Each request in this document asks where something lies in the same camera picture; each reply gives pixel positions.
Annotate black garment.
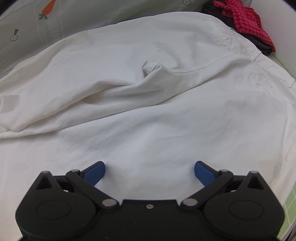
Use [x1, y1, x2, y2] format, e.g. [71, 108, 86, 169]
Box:
[201, 0, 274, 56]

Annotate white pants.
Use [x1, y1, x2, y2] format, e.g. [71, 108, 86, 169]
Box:
[0, 10, 296, 241]

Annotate carrot printed pale sheet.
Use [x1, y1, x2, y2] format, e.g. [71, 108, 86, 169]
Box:
[0, 0, 208, 79]

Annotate white backdrop board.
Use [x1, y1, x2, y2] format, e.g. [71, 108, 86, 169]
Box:
[248, 0, 296, 78]

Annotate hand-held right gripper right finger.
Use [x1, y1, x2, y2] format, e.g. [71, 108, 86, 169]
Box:
[180, 161, 267, 211]

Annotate green grid mat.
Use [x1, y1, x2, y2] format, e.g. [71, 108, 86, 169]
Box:
[269, 52, 296, 241]

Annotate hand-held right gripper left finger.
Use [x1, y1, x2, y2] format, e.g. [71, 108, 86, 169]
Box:
[34, 161, 120, 211]

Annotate red checked cloth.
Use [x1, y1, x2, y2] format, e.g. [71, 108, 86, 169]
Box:
[213, 0, 276, 52]

